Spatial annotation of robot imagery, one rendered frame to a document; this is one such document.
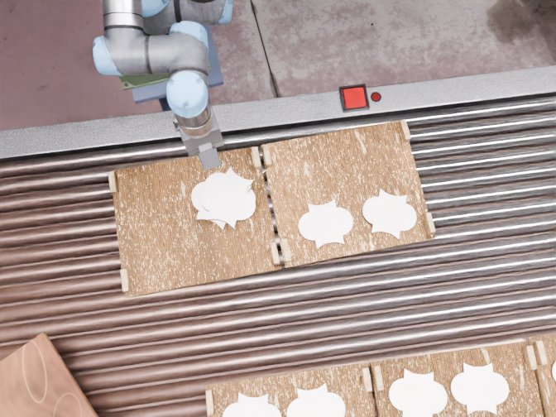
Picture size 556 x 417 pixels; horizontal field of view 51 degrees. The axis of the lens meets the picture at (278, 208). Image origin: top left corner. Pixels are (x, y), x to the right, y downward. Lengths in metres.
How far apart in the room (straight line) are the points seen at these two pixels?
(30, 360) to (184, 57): 0.79
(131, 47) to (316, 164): 0.65
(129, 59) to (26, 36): 1.91
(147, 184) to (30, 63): 1.49
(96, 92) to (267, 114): 1.31
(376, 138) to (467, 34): 1.46
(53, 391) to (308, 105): 0.99
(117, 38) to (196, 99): 0.20
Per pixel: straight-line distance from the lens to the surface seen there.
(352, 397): 1.54
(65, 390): 1.50
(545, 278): 1.73
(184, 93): 1.12
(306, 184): 1.60
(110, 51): 1.21
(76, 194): 1.69
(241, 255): 1.55
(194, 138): 1.27
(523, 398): 1.66
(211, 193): 1.54
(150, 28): 1.64
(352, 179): 1.62
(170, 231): 1.58
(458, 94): 1.81
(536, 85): 1.91
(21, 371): 1.53
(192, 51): 1.18
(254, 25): 2.91
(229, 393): 1.53
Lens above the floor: 2.46
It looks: 75 degrees down
